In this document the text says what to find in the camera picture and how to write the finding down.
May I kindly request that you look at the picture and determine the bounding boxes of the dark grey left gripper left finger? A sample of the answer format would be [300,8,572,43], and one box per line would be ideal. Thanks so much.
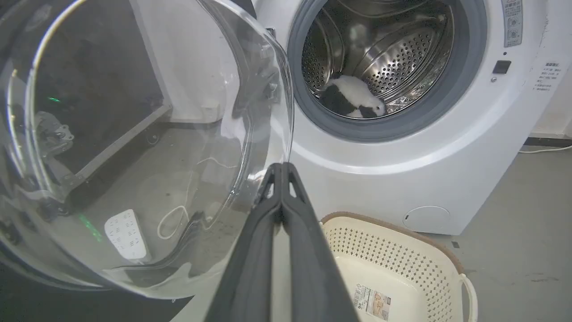
[205,163,283,322]

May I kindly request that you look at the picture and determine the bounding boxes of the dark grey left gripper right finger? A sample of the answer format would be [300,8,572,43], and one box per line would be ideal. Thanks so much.
[281,162,359,322]

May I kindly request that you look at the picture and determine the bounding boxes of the transparent washer door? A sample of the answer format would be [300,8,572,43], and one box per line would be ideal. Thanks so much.
[0,0,295,299]

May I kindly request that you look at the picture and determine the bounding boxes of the white front-load washing machine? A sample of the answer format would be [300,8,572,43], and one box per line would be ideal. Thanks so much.
[250,0,572,236]

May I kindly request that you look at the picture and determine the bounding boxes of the cream perforated laundry basket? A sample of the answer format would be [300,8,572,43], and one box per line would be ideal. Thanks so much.
[320,212,478,322]

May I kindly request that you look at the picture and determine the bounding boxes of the white power strip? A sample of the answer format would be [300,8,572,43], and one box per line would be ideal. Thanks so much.
[104,209,147,260]

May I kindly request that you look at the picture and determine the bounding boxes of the black and white plush toy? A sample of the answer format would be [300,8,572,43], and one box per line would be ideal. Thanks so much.
[320,75,386,119]

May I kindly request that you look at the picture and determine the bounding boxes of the dark wheeled cabinet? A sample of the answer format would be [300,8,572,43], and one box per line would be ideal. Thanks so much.
[27,0,172,188]

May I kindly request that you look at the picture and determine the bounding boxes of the white cable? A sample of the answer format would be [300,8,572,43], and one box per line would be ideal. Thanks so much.
[157,157,237,240]

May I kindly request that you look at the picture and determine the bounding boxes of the white power cord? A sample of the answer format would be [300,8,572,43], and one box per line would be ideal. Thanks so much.
[518,144,572,154]

